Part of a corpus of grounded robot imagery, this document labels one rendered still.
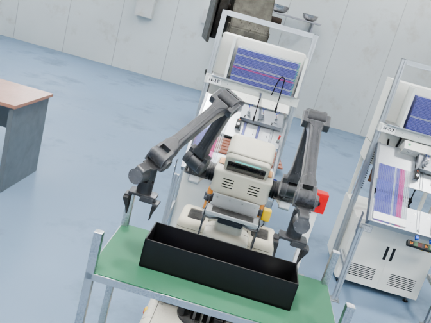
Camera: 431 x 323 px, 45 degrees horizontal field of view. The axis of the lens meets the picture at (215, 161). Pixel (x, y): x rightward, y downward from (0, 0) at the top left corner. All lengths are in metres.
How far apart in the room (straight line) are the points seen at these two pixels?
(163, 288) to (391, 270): 3.00
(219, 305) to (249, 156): 0.75
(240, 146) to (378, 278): 2.56
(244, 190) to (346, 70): 9.92
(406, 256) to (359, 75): 8.09
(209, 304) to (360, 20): 10.72
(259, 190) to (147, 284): 0.79
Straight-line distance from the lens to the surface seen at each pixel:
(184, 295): 1.85
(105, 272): 1.88
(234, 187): 2.41
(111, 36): 12.53
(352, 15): 12.16
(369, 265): 4.55
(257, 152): 2.33
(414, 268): 4.64
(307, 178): 1.89
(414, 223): 4.20
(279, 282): 1.91
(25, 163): 4.97
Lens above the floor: 1.90
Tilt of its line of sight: 16 degrees down
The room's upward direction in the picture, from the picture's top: 15 degrees clockwise
